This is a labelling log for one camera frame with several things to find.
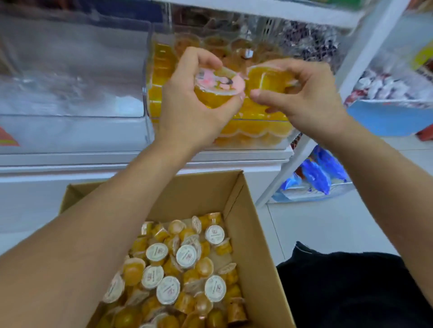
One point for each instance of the person's right hand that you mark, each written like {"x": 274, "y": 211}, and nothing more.
{"x": 314, "y": 101}

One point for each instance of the person's left hand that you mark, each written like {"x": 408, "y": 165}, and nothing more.
{"x": 182, "y": 118}

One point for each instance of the yellow jelly cup pink lid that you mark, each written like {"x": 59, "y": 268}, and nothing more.
{"x": 220, "y": 84}
{"x": 267, "y": 79}

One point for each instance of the pile of yellow jelly cups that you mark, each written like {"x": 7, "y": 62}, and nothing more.
{"x": 186, "y": 270}

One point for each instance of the brown cardboard box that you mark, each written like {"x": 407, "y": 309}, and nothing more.
{"x": 260, "y": 270}

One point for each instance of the person's left forearm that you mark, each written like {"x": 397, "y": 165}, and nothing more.
{"x": 84, "y": 256}

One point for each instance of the person's right forearm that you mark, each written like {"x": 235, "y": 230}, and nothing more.
{"x": 389, "y": 202}

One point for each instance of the person's black trousers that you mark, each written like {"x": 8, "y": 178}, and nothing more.
{"x": 348, "y": 290}

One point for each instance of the pile of silver foil packets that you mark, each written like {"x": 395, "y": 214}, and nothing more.
{"x": 311, "y": 44}

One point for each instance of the pile of white red candies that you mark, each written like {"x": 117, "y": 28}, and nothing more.
{"x": 382, "y": 88}

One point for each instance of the blue snack bags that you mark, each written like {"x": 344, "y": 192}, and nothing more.
{"x": 318, "y": 172}

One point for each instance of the clear plastic bin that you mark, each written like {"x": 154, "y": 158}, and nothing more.
{"x": 67, "y": 135}
{"x": 162, "y": 37}

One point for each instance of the crumpled clear plastic bag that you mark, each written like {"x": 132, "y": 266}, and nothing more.
{"x": 67, "y": 94}

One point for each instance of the orange white price tag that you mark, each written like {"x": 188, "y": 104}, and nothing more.
{"x": 6, "y": 140}

